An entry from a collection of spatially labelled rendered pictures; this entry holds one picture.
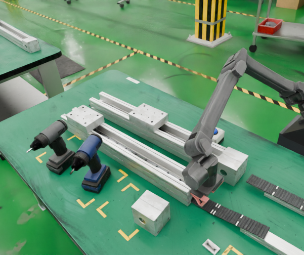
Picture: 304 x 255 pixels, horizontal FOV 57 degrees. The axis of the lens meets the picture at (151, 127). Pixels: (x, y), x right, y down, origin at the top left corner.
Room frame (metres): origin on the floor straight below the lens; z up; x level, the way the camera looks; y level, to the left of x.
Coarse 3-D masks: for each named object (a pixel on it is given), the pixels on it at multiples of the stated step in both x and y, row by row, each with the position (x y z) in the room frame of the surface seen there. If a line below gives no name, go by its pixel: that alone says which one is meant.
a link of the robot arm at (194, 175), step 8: (200, 144) 0.65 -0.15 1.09; (208, 144) 0.65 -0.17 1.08; (208, 152) 0.64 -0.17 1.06; (192, 160) 0.65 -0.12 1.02; (200, 160) 0.62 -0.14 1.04; (192, 168) 0.60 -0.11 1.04; (200, 168) 0.60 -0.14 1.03; (184, 176) 0.59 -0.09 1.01; (192, 176) 0.57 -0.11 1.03; (200, 176) 0.58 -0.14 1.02; (208, 176) 0.59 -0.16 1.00; (192, 184) 0.57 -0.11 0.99; (200, 184) 0.56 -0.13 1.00
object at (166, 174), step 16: (112, 128) 1.06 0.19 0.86; (112, 144) 0.94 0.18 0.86; (128, 144) 0.96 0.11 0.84; (128, 160) 0.85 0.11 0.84; (144, 160) 0.82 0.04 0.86; (160, 160) 0.82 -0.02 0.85; (144, 176) 0.79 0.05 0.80; (160, 176) 0.73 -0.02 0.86; (176, 176) 0.75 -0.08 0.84; (176, 192) 0.68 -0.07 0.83
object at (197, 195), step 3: (192, 189) 0.63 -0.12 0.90; (192, 192) 0.61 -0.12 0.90; (195, 192) 0.61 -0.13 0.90; (198, 192) 0.61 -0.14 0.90; (192, 195) 0.62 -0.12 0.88; (195, 195) 0.60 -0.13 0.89; (198, 195) 0.60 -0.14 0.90; (201, 195) 0.60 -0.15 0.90; (195, 198) 0.61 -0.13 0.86; (198, 198) 0.62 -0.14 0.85; (201, 198) 0.59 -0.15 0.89; (204, 198) 0.59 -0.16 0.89; (207, 198) 0.59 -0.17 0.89; (198, 201) 0.61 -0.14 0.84; (204, 201) 0.58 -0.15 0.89; (201, 204) 0.60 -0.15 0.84
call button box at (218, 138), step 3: (219, 129) 1.00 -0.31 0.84; (219, 132) 0.98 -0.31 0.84; (222, 132) 0.98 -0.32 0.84; (213, 135) 0.96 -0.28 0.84; (216, 135) 0.96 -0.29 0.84; (219, 135) 0.96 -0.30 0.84; (222, 135) 0.97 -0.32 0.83; (213, 138) 0.94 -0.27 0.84; (216, 138) 0.94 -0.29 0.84; (219, 138) 0.95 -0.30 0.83; (222, 138) 0.97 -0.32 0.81; (213, 141) 0.94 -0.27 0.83; (216, 141) 0.94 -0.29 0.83; (219, 141) 0.95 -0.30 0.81; (222, 141) 0.98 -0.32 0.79; (219, 144) 0.96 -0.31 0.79
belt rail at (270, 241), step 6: (246, 234) 0.50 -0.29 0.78; (252, 234) 0.49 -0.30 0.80; (270, 234) 0.48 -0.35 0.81; (258, 240) 0.47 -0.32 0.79; (264, 240) 0.46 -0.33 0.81; (270, 240) 0.46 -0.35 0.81; (276, 240) 0.46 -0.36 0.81; (282, 240) 0.46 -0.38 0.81; (270, 246) 0.45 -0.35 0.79; (276, 246) 0.44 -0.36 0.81; (282, 246) 0.44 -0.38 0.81; (288, 246) 0.43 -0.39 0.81; (294, 246) 0.43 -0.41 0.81; (276, 252) 0.43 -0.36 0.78; (282, 252) 0.42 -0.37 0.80; (288, 252) 0.42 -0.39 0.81; (294, 252) 0.41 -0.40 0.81; (300, 252) 0.41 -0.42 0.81
